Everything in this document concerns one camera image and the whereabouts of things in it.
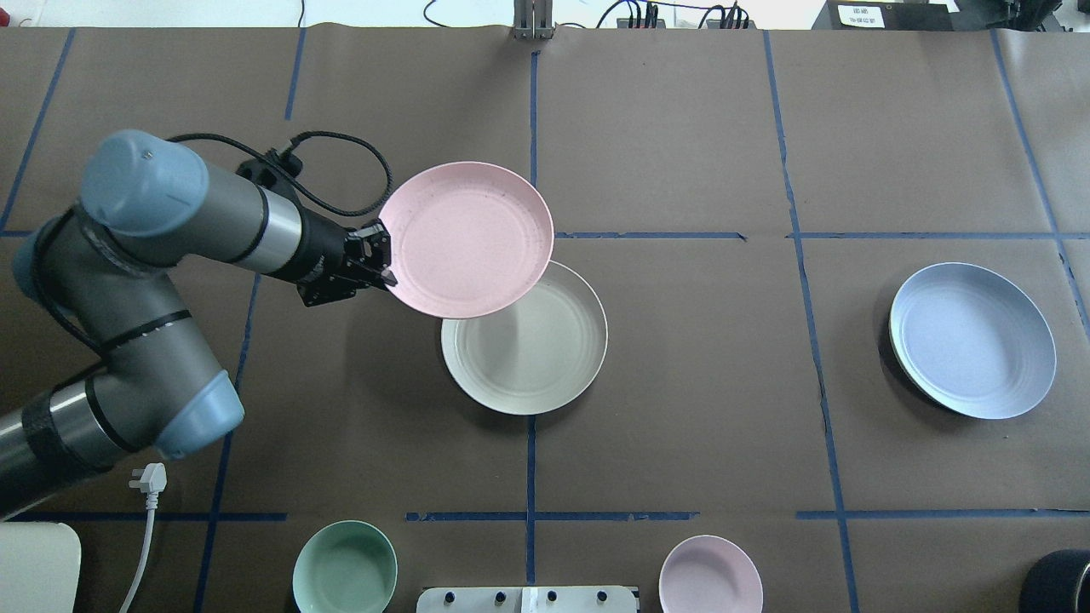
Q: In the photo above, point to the grey metal bracket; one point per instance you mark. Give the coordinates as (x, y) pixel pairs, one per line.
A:
(533, 19)

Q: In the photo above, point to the dark blue saucepan with lid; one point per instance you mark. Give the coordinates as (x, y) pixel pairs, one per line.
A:
(1059, 582)

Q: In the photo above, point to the pink plate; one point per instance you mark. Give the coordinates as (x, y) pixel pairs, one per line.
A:
(468, 239)

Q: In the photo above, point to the green bowl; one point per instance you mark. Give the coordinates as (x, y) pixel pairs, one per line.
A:
(347, 566)

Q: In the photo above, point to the cream plate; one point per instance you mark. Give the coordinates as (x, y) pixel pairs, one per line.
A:
(536, 355)

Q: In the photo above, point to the pink bowl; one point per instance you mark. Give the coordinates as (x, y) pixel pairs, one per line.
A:
(707, 573)

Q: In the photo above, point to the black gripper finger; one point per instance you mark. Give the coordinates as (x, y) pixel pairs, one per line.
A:
(380, 277)

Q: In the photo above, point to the black box with label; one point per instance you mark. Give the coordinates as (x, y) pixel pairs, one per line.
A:
(884, 16)

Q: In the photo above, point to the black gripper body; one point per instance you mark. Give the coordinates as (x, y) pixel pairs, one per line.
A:
(322, 254)

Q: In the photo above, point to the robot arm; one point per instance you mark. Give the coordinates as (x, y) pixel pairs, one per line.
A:
(101, 270)

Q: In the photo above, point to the blue plate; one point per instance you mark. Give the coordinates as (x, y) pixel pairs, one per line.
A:
(972, 341)

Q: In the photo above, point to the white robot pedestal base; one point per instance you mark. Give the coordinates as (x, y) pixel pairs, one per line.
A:
(592, 598)

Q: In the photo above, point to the cream toaster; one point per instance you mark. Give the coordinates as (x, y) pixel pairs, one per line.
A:
(40, 566)

